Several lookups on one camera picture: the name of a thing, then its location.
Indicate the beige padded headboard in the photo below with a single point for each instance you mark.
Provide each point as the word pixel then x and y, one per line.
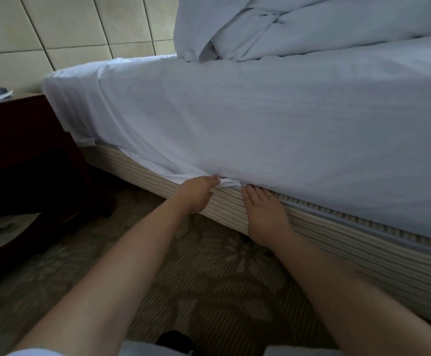
pixel 60 29

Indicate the white paper under nightstand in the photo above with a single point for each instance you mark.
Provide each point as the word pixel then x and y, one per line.
pixel 8 230

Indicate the dark wooden nightstand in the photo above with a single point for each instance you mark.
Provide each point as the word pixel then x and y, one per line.
pixel 23 159

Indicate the person's right forearm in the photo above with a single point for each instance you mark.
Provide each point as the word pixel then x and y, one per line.
pixel 356 300

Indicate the person's white shirt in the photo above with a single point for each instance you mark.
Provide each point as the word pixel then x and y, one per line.
pixel 34 353

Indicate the person's left hand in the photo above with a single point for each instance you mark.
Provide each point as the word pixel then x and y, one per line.
pixel 197 192

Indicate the person's black left shoe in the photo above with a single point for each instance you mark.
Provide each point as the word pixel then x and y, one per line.
pixel 177 342

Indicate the white duvet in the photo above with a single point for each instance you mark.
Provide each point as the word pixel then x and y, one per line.
pixel 312 22

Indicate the person's left forearm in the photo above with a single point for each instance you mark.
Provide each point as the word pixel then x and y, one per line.
pixel 104 293

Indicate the person's right hand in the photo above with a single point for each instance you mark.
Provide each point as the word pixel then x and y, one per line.
pixel 266 217

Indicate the white bed sheet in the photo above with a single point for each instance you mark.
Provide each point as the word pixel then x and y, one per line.
pixel 289 122

